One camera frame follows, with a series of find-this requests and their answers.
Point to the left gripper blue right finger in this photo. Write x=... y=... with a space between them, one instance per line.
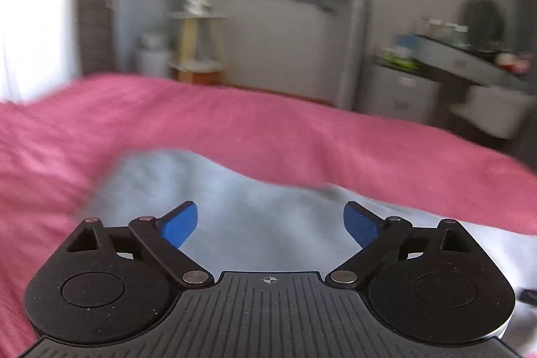
x=379 y=241

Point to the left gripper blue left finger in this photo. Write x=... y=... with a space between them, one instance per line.
x=160 y=240

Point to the grey knit pants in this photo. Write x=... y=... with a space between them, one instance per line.
x=243 y=224

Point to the pink ribbed bed blanket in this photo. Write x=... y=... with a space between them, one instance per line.
x=56 y=149

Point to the grey bedside cabinet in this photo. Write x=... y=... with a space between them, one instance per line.
x=406 y=96

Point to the white fluffy chair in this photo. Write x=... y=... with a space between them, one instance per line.
x=494 y=110

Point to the white waste bin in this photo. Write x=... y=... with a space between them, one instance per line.
x=152 y=55

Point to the round side table wooden legs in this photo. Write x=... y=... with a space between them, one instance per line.
x=190 y=65

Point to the white vanity desk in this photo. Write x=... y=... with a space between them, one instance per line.
x=465 y=65

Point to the white refrigerator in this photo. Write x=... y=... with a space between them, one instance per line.
x=308 y=48

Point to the round black mirror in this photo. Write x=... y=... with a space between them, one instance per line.
x=485 y=24

